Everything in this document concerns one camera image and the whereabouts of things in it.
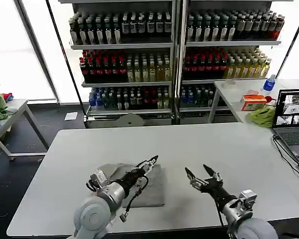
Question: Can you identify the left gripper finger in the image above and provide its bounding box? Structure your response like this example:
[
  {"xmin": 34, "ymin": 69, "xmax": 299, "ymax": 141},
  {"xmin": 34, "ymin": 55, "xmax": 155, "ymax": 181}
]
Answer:
[
  {"xmin": 136, "ymin": 155, "xmax": 159, "ymax": 168},
  {"xmin": 141, "ymin": 159, "xmax": 157, "ymax": 174}
]

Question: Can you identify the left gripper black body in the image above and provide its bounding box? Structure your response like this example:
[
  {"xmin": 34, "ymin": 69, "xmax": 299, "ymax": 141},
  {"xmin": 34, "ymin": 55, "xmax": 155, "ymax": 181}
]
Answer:
[{"xmin": 117, "ymin": 165, "xmax": 147, "ymax": 191}]

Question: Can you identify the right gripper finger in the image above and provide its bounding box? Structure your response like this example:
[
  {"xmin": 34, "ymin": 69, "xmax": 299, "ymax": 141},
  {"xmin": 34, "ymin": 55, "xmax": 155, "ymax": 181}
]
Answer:
[
  {"xmin": 203, "ymin": 163, "xmax": 224, "ymax": 185},
  {"xmin": 184, "ymin": 167, "xmax": 207, "ymax": 191}
]

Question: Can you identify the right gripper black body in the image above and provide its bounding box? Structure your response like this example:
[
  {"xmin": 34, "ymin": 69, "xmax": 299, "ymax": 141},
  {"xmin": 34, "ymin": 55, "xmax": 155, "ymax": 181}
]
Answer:
[{"xmin": 200, "ymin": 178, "xmax": 238, "ymax": 208}]

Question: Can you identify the grey printed t-shirt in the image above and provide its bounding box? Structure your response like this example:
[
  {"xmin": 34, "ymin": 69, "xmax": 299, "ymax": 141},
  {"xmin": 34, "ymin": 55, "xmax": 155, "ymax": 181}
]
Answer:
[{"xmin": 96, "ymin": 163, "xmax": 165, "ymax": 209}]

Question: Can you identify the white round disc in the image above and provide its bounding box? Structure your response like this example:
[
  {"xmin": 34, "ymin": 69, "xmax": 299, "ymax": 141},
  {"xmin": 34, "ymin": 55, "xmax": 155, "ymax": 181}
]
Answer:
[{"xmin": 115, "ymin": 113, "xmax": 146, "ymax": 128}]

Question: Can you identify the white side table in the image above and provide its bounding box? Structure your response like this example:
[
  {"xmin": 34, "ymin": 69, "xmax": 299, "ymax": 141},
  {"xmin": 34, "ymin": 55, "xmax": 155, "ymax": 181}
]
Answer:
[{"xmin": 208, "ymin": 78, "xmax": 299, "ymax": 175}]

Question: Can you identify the green cloth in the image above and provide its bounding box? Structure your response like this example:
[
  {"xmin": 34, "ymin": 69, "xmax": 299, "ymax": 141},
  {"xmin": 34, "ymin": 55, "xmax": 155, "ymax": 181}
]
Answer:
[{"xmin": 248, "ymin": 106, "xmax": 276, "ymax": 128}]

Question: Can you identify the orange and white box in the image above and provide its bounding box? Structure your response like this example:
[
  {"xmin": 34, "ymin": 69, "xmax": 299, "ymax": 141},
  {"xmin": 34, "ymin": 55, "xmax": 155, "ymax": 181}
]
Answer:
[{"xmin": 240, "ymin": 94, "xmax": 268, "ymax": 111}]

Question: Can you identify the grey laptop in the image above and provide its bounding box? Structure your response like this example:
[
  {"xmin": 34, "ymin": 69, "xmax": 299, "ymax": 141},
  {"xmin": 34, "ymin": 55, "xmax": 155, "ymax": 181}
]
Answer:
[{"xmin": 272, "ymin": 89, "xmax": 299, "ymax": 163}]

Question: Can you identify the clear tape roll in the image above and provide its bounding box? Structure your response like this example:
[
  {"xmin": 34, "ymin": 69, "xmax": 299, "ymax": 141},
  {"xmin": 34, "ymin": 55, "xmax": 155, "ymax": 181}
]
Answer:
[{"xmin": 221, "ymin": 79, "xmax": 238, "ymax": 89}]

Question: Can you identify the shelf rack with dark-capped bottles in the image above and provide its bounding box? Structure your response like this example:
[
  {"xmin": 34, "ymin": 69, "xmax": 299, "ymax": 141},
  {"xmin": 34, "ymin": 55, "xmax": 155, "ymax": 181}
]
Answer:
[{"xmin": 58, "ymin": 0, "xmax": 180, "ymax": 126}]

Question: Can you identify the blue water bottle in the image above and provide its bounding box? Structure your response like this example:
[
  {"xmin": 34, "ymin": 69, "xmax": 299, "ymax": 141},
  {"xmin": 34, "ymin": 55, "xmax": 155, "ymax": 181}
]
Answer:
[{"xmin": 262, "ymin": 74, "xmax": 278, "ymax": 93}]

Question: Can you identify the shelf rack with drink bottles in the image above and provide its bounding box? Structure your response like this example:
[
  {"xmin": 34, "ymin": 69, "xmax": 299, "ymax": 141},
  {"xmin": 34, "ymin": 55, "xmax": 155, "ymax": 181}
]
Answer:
[{"xmin": 179, "ymin": 0, "xmax": 288, "ymax": 123}]

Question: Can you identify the thin black pole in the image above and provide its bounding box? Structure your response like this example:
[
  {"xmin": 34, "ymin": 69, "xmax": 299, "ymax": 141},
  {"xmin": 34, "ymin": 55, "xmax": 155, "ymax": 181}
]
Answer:
[
  {"xmin": 45, "ymin": 0, "xmax": 88, "ymax": 128},
  {"xmin": 275, "ymin": 0, "xmax": 299, "ymax": 79}
]

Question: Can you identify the grey low table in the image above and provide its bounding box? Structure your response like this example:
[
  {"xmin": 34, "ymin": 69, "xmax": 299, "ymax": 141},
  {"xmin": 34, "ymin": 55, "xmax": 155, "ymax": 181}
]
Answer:
[{"xmin": 0, "ymin": 99, "xmax": 49, "ymax": 161}]

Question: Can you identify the red cloth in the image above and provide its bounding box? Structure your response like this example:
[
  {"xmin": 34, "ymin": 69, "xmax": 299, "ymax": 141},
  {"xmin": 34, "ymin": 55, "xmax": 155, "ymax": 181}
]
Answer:
[{"xmin": 1, "ymin": 92, "xmax": 14, "ymax": 103}]

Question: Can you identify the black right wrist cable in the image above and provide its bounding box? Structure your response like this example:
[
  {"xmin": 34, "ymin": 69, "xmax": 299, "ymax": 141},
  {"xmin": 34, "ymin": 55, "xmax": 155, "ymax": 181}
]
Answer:
[{"xmin": 214, "ymin": 196, "xmax": 226, "ymax": 229}]

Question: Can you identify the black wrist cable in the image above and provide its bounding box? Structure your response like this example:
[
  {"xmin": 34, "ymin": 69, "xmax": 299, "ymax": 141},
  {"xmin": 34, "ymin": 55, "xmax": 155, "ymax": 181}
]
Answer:
[
  {"xmin": 214, "ymin": 196, "xmax": 226, "ymax": 229},
  {"xmin": 119, "ymin": 174, "xmax": 150, "ymax": 224}
]

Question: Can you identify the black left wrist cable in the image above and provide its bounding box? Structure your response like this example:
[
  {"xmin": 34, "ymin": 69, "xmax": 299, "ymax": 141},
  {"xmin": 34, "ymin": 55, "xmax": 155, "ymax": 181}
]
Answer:
[{"xmin": 119, "ymin": 174, "xmax": 150, "ymax": 224}]

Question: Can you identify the black laptop cable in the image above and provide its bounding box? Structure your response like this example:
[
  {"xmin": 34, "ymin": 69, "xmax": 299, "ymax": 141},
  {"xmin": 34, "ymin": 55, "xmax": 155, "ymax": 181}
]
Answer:
[{"xmin": 272, "ymin": 134, "xmax": 299, "ymax": 190}]

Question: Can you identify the wide grey window post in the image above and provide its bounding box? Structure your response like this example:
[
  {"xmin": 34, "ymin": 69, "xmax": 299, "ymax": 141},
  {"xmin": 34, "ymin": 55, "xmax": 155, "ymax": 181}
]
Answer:
[{"xmin": 13, "ymin": 0, "xmax": 60, "ymax": 102}]

